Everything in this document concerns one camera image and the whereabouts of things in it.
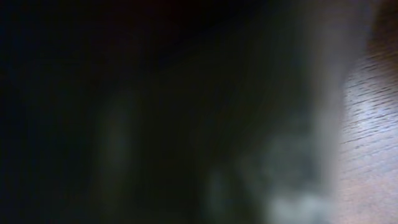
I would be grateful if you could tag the white tissue multipack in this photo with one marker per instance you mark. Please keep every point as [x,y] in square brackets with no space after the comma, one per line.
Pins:
[236,123]

